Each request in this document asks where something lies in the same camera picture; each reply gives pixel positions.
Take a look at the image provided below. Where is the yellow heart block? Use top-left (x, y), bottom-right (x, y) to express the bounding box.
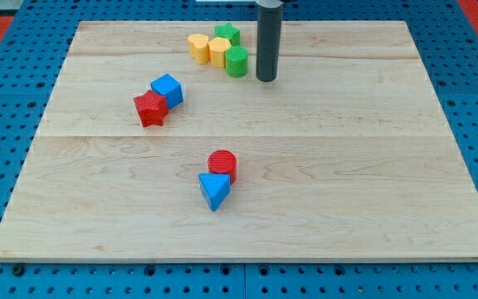
top-left (188, 33), bottom-right (209, 65)

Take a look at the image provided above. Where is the green star block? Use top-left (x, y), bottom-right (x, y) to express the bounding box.
top-left (214, 22), bottom-right (241, 47)

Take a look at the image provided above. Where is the blue cube block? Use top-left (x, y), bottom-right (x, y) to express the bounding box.
top-left (150, 74), bottom-right (183, 110)

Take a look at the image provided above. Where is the blue triangle block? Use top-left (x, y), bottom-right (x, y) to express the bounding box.
top-left (198, 173), bottom-right (231, 212)

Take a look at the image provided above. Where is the yellow hexagon block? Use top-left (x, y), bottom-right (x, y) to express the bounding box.
top-left (208, 37), bottom-right (232, 68)

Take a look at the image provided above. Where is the red star block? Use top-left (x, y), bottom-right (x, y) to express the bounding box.
top-left (134, 91), bottom-right (168, 127)

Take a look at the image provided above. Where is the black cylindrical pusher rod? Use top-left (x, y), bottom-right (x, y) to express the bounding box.
top-left (256, 0), bottom-right (283, 82)

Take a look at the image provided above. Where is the green cylinder block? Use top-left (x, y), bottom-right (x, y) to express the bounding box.
top-left (225, 46), bottom-right (248, 77)

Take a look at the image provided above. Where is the wooden board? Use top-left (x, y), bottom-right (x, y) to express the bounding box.
top-left (0, 21), bottom-right (478, 263)

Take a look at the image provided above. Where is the red cylinder block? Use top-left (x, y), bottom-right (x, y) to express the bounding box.
top-left (207, 149), bottom-right (237, 184)

